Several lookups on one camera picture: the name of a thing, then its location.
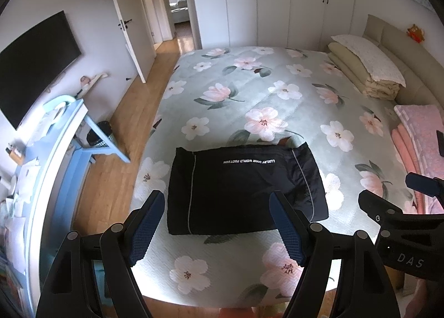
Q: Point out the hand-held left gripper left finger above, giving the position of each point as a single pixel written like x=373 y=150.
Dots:
x=145 y=228

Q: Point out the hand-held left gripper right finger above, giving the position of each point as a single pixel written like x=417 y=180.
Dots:
x=288 y=231

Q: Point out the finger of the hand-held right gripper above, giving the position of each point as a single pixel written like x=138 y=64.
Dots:
x=425 y=184
x=376 y=205

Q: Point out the black jacket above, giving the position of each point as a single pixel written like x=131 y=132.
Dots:
x=236 y=193

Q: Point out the folded pink blanket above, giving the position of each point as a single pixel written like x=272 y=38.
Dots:
x=404 y=151

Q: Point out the pink patterned cloth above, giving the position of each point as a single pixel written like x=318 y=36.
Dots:
x=419 y=124

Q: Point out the black waste bin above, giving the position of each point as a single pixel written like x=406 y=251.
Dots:
x=100 y=134

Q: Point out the light blue desk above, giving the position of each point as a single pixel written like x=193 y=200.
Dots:
x=59 y=151

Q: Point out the beige padded headboard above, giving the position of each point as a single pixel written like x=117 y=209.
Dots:
x=416 y=61

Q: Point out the white papers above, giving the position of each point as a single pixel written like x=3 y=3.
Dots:
x=27 y=176

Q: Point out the bed with floral bedspread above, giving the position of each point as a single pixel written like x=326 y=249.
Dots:
x=263 y=96

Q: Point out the white patterned pillow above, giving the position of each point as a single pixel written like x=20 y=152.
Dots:
x=371 y=58

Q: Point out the folded beige quilt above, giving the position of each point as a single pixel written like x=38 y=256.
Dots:
x=347 y=65

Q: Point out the wooden doll figure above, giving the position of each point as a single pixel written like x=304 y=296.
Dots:
x=88 y=84

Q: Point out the grey sofa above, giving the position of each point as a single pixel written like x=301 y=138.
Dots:
x=179 y=5

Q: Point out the white wardrobe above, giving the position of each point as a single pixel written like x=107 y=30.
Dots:
x=270 y=2

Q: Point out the orange plush wall toy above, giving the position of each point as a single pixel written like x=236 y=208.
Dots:
x=416 y=33

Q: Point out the black wall television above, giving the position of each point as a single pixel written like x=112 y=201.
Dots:
x=34 y=68

